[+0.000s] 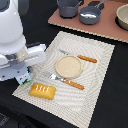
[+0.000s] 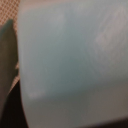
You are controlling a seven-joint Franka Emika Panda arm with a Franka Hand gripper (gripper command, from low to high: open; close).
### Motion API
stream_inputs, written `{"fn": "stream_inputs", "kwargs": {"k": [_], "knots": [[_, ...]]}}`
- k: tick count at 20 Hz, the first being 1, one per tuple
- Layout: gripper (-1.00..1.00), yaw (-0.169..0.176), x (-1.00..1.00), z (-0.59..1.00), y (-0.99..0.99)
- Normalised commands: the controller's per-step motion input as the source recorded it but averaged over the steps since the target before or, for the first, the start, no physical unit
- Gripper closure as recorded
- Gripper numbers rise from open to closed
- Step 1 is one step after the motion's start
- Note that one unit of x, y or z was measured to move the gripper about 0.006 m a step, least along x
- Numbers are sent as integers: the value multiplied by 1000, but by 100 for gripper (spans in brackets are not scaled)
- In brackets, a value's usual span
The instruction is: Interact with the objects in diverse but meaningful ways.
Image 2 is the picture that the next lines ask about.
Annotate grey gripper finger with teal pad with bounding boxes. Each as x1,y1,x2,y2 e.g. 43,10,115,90
0,20,18,114

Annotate small milk carton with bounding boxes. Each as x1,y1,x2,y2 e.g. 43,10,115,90
18,0,128,128

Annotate striped beige placemat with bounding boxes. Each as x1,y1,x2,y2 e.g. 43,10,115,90
0,0,20,28

